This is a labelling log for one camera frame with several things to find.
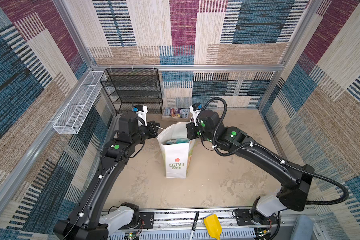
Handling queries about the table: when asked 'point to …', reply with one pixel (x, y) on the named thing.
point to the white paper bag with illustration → (178, 149)
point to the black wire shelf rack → (130, 86)
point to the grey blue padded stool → (303, 229)
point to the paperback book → (177, 114)
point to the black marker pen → (193, 231)
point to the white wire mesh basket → (70, 120)
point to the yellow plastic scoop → (213, 226)
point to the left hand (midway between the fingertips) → (160, 120)
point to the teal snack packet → (172, 141)
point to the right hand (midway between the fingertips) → (186, 127)
